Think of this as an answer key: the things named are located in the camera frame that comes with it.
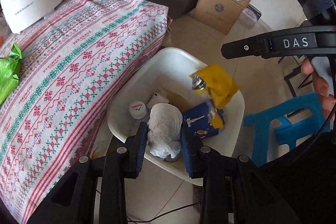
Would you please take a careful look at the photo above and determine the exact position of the person's right hand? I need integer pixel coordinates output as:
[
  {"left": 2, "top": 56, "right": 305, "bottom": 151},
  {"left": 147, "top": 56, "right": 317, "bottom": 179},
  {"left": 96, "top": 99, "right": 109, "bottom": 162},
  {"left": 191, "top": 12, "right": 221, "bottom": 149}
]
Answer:
[{"left": 301, "top": 58, "right": 335, "bottom": 118}]

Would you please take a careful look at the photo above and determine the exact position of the blue white carton box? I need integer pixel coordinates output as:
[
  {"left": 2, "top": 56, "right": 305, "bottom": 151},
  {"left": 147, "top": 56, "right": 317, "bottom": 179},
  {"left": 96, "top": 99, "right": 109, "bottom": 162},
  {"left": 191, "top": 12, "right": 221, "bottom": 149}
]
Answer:
[{"left": 182, "top": 102, "right": 223, "bottom": 139}]

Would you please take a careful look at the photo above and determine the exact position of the patterned striped tablecloth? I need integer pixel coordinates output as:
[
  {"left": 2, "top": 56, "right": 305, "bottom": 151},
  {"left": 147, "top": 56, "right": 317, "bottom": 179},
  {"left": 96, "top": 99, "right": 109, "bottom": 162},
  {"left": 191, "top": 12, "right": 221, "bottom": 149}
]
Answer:
[{"left": 1, "top": 0, "right": 171, "bottom": 223}]

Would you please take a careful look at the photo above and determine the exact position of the blue plastic stool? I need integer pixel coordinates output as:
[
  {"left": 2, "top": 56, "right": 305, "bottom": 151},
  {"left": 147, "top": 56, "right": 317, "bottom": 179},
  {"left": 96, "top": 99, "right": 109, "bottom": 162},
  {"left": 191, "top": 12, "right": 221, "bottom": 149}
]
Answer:
[{"left": 244, "top": 92, "right": 325, "bottom": 166}]

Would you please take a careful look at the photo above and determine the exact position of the green snack bag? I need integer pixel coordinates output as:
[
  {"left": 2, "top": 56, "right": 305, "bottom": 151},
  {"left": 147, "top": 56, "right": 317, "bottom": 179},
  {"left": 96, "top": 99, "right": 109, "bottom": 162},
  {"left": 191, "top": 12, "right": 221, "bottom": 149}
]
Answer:
[{"left": 0, "top": 43, "right": 22, "bottom": 103}]

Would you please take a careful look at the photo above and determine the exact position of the lower cardboard box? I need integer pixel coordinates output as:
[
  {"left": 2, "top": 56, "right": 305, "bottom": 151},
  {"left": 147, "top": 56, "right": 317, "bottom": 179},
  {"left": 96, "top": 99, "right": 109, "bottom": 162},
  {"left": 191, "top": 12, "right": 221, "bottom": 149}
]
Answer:
[{"left": 193, "top": 0, "right": 243, "bottom": 35}]

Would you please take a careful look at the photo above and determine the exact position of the white plastic trash bin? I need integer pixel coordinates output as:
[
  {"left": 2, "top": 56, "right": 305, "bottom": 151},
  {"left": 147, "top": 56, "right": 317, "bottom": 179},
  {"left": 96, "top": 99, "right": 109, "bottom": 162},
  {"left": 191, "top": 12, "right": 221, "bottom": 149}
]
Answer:
[{"left": 106, "top": 47, "right": 246, "bottom": 187}]

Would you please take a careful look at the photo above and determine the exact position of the yellow wrapper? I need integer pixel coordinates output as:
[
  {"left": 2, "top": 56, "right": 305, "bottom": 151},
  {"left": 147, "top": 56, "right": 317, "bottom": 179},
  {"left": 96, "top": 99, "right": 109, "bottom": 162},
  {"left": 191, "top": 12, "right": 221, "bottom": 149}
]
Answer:
[{"left": 189, "top": 64, "right": 239, "bottom": 128}]

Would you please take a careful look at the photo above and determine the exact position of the black cable on floor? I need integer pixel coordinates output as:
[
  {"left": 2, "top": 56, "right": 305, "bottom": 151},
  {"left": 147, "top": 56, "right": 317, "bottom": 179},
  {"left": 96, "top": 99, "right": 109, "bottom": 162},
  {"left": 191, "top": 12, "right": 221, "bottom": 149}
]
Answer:
[{"left": 96, "top": 187, "right": 203, "bottom": 224}]

